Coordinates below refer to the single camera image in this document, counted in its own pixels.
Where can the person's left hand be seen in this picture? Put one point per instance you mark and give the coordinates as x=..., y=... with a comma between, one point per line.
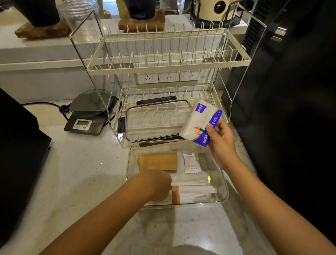
x=157, y=184

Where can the person's right hand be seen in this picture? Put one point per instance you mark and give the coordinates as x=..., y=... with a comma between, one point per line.
x=223, y=147

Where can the person's right thumb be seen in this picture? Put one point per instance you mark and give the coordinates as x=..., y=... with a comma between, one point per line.
x=211, y=132

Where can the person's left fingers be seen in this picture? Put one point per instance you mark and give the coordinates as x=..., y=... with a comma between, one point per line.
x=166, y=193

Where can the white and blue tissue packet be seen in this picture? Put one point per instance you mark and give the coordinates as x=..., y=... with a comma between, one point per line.
x=195, y=123

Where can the person's right forearm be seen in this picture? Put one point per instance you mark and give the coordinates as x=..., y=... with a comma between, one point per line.
x=273, y=210

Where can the person's left forearm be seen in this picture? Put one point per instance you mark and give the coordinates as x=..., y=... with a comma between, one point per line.
x=105, y=220

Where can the orange-brown packet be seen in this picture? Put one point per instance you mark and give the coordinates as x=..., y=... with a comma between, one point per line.
x=175, y=195

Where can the white paper-wrapped straws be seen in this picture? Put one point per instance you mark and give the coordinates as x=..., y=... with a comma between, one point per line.
x=196, y=193

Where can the brown paper napkin packet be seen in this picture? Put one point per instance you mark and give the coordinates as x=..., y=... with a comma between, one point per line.
x=157, y=161

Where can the small white sachet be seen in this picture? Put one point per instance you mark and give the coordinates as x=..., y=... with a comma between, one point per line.
x=192, y=163

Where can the clear plastic tray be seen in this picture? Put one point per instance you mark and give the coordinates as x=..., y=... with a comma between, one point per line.
x=215, y=189

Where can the cream two-tier dish rack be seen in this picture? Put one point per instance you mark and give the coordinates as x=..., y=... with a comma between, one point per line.
x=168, y=63

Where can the tall black machine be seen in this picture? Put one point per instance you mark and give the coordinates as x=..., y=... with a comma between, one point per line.
x=288, y=92

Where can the grey digital kitchen scale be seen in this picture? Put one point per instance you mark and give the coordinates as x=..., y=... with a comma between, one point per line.
x=86, y=115

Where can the cream round appliance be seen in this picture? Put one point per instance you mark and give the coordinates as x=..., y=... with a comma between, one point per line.
x=212, y=10

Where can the rough wooden board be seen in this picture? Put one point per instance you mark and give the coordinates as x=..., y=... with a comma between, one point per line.
x=42, y=31
x=141, y=23

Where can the black pot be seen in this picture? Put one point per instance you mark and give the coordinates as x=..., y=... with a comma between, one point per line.
x=140, y=9
x=36, y=11

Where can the black box appliance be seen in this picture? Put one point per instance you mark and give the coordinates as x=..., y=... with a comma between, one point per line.
x=18, y=157

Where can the clear glass jar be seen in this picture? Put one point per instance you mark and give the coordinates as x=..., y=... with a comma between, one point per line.
x=78, y=15

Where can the white wall socket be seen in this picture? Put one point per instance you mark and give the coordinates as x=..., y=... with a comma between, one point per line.
x=189, y=75
x=169, y=77
x=147, y=78

